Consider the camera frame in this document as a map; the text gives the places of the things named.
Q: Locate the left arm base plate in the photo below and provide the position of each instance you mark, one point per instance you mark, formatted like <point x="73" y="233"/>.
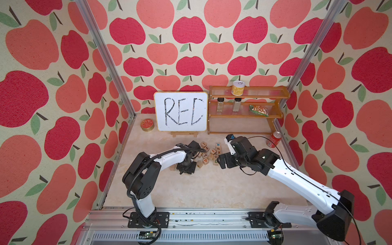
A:
<point x="148" y="219"/>

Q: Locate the plain wooden block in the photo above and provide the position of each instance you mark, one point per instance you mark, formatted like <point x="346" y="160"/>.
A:
<point x="200" y="164"/>

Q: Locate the left glass spice shaker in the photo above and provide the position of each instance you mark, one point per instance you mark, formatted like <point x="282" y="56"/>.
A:
<point x="220" y="105"/>

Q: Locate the green snack packet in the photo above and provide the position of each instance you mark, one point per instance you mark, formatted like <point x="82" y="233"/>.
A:
<point x="259" y="110"/>

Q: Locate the right glass spice shaker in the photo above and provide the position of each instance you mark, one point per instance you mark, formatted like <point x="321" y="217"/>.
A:
<point x="237" y="104"/>

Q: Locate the yellow white-lidded can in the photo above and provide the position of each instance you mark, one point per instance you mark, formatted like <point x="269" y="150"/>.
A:
<point x="238" y="88"/>

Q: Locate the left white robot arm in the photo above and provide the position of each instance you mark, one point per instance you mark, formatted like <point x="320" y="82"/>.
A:
<point x="140" y="178"/>

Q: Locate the aluminium corner post left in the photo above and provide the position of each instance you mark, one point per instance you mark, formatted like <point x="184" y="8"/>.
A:
<point x="93" y="27"/>

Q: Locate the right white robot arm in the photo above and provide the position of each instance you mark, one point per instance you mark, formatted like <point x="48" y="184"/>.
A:
<point x="331" y="211"/>

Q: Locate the aluminium corner post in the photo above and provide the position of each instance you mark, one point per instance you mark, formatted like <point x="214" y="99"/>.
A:
<point x="333" y="12"/>
<point x="93" y="27"/>

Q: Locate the red gold round tin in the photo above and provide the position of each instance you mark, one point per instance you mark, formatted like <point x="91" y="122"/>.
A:
<point x="147" y="125"/>

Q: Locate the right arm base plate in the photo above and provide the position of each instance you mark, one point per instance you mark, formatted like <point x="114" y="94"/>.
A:
<point x="266" y="219"/>

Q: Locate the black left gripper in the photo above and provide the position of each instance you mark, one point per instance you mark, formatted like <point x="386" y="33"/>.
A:
<point x="192" y="170"/>

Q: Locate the glass spice shaker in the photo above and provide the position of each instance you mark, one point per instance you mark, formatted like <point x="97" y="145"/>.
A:
<point x="220" y="105"/>
<point x="237" y="104"/>

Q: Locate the red soda can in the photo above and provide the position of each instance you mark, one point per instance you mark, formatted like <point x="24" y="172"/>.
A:
<point x="274" y="139"/>

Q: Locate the yellow framed whiteboard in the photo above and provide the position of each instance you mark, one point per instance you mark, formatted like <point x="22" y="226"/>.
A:
<point x="181" y="111"/>

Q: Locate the aluminium corner post right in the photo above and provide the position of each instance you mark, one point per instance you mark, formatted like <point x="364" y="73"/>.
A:
<point x="333" y="12"/>

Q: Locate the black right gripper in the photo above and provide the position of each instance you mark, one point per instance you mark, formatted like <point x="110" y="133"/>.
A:
<point x="227" y="162"/>

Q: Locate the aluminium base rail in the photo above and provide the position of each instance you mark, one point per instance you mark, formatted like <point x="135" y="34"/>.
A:
<point x="195" y="226"/>

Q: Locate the wooden two-tier shelf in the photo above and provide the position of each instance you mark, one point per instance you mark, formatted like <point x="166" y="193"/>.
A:
<point x="245" y="122"/>

